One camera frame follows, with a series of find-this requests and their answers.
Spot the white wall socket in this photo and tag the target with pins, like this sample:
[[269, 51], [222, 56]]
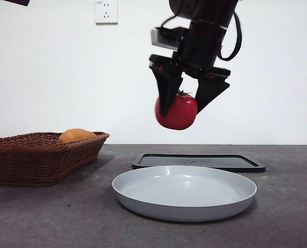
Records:
[[107, 13]]

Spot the black rectangular tray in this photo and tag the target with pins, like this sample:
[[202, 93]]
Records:
[[220, 161]]

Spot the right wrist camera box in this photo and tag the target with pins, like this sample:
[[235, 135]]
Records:
[[160, 38]]

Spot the orange round fruit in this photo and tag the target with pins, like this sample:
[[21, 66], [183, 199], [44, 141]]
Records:
[[76, 135]]

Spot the red tomato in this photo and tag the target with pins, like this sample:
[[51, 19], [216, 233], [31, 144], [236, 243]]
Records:
[[182, 113]]

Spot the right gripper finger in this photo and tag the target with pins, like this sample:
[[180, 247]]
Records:
[[210, 93], [166, 90]]

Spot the brown wicker basket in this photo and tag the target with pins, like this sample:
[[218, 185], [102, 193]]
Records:
[[39, 165]]

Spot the grey round plate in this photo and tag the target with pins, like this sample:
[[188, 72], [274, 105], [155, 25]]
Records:
[[184, 191]]

